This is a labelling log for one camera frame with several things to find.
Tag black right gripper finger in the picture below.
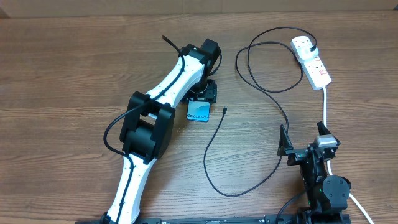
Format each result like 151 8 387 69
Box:
277 124 294 156
317 121 331 136

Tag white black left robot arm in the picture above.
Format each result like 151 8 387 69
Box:
99 39 222 223

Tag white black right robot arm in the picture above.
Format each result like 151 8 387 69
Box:
275 121 351 224

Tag white charger plug adapter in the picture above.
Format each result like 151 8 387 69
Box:
295 45 319 63

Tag white power extension strip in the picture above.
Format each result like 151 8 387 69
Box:
290 36 331 90

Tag white extension strip cord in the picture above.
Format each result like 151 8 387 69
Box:
322 86 376 224

